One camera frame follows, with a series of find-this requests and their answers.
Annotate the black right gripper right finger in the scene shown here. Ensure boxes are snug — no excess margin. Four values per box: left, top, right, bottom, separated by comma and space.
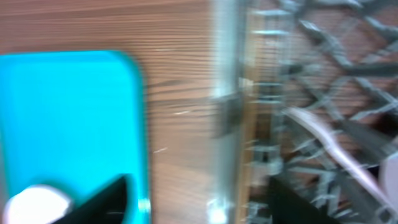
267, 177, 339, 224

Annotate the teal plastic serving tray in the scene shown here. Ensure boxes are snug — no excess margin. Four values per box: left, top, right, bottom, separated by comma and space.
1, 50, 150, 223

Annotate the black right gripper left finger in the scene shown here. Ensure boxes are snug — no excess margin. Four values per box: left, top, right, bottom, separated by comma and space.
53, 175, 129, 224

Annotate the pink round bowl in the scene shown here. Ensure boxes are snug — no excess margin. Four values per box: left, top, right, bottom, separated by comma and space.
379, 154, 397, 207

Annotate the grey plastic dish rack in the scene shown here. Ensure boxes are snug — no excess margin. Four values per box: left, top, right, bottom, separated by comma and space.
208, 1, 397, 223

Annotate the white plastic fork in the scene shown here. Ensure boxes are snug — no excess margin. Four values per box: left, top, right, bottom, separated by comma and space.
2, 185, 73, 224

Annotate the large pink plate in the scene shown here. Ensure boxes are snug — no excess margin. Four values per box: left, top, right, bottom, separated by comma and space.
283, 108, 397, 217

